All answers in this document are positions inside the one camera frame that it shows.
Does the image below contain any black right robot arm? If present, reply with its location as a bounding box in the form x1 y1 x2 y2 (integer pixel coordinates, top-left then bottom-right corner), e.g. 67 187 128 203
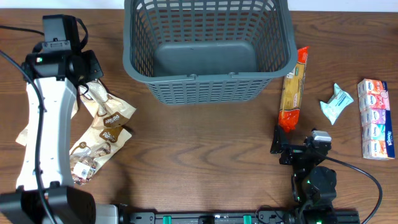
270 124 338 224

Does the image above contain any pantree snack bag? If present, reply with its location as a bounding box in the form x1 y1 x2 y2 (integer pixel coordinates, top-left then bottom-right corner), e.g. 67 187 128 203
15 105 78 147
70 126 132 185
79 79 136 129

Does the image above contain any pale green wipes packet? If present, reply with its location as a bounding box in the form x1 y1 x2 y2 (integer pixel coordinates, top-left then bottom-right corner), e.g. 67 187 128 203
320 83 354 125

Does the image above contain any grey plastic lattice basket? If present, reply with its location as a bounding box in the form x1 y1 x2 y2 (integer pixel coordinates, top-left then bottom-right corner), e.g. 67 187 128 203
123 0 297 105

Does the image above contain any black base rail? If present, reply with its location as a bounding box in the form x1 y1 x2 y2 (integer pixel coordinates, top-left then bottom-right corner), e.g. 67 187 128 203
118 210 360 224

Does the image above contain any orange spaghetti packet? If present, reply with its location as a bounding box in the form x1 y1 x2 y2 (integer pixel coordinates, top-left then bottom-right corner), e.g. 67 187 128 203
279 46 309 133

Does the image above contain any Kleenex tissue multipack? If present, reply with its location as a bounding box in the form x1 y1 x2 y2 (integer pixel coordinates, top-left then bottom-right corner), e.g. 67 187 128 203
358 78 396 160

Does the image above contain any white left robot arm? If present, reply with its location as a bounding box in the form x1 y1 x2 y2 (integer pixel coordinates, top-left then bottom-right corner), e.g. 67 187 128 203
1 50 119 223

